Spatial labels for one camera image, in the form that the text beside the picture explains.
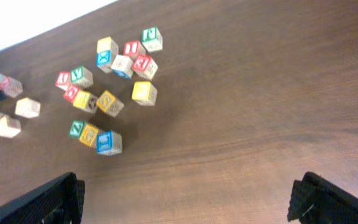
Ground red letter E block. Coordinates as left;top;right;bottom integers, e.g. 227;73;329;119
132;54;158;80

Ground blue letter X block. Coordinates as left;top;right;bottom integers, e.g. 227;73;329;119
96;50;116;73

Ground yellow letter G block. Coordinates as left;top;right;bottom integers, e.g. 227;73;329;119
79;123;103;148

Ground red letter Y block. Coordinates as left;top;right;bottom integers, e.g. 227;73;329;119
55;71;71;91

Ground red letter I block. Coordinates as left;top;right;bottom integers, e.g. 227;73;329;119
123;40;146;61

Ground yellow tilted block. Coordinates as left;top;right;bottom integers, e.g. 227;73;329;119
0;116;21;138

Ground red letter Q block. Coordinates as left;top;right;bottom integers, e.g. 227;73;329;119
63;84;81;103

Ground yellow block right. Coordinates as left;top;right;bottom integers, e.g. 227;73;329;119
132;81;158;106

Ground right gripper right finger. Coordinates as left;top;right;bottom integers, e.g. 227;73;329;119
287;172;358;224

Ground red letter A block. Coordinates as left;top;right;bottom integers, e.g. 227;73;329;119
0;77;23;98

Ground wooden block blue side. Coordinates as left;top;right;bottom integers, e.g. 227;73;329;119
111;55;134;79

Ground yellow block beside Q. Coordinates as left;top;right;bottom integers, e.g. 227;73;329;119
73;90;98;114

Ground green letter V block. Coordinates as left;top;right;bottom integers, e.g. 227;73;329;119
70;65;93;88

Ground green letter J block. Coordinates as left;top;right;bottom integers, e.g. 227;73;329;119
141;26;163;53

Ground yellow letter S block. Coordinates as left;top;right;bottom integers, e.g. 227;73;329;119
15;97;41;118

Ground yellow block top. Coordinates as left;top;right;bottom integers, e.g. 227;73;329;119
96;36;119;54

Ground green letter Z block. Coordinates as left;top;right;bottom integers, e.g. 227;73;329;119
68;120;86;139

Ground blue letter L block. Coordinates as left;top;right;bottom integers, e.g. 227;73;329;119
96;130;122;156

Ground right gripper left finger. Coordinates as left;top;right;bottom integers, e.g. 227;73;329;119
0;172;85;223

